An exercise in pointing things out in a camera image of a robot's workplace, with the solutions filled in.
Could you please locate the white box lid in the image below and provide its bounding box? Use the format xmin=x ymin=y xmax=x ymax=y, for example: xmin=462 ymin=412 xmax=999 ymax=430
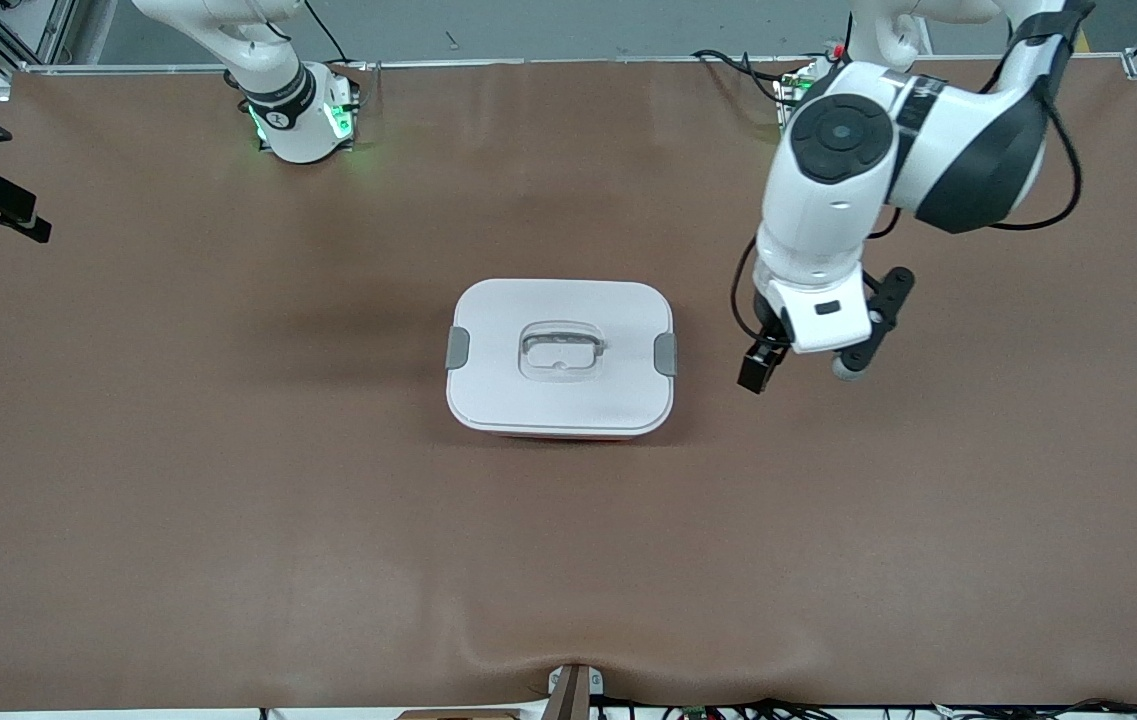
xmin=447 ymin=279 xmax=677 ymax=436

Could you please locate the pink plastic box base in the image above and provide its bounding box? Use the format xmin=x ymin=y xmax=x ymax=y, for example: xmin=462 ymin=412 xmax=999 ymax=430
xmin=473 ymin=428 xmax=644 ymax=442

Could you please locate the brown table mat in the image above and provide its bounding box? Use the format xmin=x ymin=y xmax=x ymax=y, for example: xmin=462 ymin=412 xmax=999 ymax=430
xmin=0 ymin=55 xmax=1137 ymax=713

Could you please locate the black left base cable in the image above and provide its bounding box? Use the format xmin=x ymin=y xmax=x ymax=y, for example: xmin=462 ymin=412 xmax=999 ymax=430
xmin=693 ymin=48 xmax=794 ymax=103

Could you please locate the black base cable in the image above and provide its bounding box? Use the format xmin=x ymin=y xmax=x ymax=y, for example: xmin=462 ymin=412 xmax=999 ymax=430
xmin=303 ymin=0 xmax=355 ymax=67
xmin=693 ymin=48 xmax=794 ymax=103

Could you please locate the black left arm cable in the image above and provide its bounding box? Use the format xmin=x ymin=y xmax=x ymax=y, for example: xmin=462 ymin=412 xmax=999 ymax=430
xmin=728 ymin=90 xmax=1085 ymax=347

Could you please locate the black right base cable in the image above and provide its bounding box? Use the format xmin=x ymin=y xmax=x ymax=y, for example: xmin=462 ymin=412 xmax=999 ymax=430
xmin=303 ymin=0 xmax=355 ymax=67

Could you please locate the camera stand post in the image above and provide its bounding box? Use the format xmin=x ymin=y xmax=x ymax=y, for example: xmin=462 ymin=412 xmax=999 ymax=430
xmin=546 ymin=663 xmax=605 ymax=720

